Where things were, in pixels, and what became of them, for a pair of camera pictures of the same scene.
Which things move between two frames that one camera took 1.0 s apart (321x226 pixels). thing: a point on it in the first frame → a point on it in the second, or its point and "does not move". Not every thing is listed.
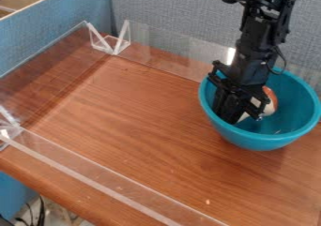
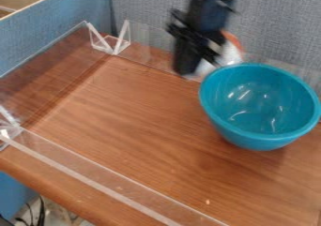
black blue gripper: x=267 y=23 → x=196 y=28
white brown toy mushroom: x=271 y=107 → x=230 y=52
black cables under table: x=31 y=218 does not move
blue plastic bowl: x=283 y=128 does not move
